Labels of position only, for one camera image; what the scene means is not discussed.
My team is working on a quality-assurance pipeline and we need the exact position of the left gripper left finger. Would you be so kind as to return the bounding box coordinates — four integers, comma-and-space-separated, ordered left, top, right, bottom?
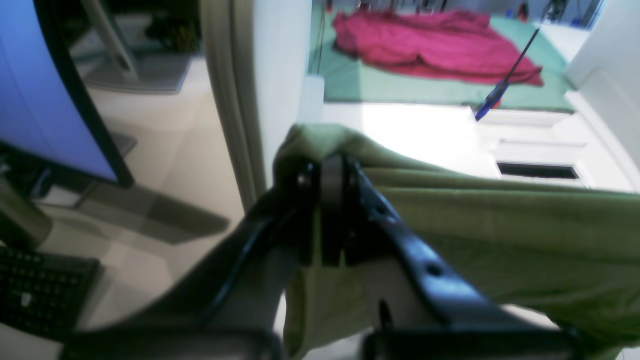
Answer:
60, 161, 320, 360

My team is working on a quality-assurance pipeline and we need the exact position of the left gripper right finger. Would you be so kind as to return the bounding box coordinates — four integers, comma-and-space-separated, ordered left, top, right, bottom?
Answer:
320, 153, 585, 360

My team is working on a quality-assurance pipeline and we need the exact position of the green t-shirt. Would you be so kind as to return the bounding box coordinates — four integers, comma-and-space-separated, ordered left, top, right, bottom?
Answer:
272, 124, 640, 360

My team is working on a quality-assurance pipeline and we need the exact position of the black keyboard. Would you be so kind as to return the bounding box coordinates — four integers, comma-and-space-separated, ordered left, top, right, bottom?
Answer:
0, 246, 103, 342

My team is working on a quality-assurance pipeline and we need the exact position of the green floor mat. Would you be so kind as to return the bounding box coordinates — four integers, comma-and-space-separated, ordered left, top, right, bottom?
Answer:
307, 3, 575, 114

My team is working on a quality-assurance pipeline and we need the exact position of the red cloth on mat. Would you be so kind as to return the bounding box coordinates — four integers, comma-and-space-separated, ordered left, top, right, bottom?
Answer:
333, 10, 544, 87

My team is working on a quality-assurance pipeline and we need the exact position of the computer monitor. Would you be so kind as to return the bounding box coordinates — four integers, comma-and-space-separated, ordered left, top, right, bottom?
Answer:
0, 0, 134, 187

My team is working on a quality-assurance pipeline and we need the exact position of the blue handled tool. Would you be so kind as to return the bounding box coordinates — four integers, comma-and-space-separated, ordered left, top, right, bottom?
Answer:
474, 27, 540, 122

